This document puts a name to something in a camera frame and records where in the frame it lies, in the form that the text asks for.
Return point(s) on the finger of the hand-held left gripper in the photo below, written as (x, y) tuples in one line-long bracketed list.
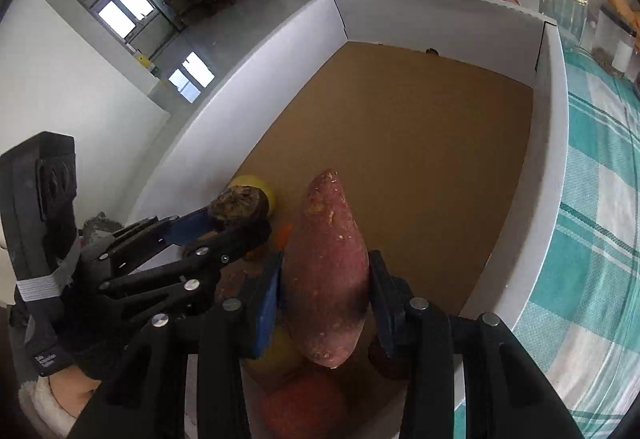
[(192, 224), (235, 244)]

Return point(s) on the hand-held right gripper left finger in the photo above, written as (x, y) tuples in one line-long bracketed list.
[(265, 314)]

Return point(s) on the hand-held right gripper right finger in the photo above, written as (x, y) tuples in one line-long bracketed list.
[(385, 314)]

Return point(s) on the dark brown water chestnut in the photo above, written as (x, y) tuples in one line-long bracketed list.
[(387, 364), (237, 206)]

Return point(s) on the yellow-green citrus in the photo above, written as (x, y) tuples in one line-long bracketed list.
[(285, 351), (262, 186)]

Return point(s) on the orange mandarin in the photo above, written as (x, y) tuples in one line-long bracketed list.
[(305, 406), (283, 233)]

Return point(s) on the reddish sweet potato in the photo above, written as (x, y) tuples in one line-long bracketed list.
[(325, 269)]

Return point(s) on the white cardboard box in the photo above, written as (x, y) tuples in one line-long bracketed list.
[(425, 144)]

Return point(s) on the person's left forearm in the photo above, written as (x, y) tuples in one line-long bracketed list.
[(65, 394)]

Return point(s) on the grey fuzzy object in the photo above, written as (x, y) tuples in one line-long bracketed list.
[(100, 225)]

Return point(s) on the glass balcony door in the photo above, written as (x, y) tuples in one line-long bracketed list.
[(130, 4)]

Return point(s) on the green checked tablecloth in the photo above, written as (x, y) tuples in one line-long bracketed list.
[(590, 219)]

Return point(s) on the clear jar gold lid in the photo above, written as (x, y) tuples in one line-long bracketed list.
[(565, 9)]

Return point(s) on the clear canister white label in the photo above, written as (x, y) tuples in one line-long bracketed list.
[(617, 44)]

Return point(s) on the orange object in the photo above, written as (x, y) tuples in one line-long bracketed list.
[(625, 9)]

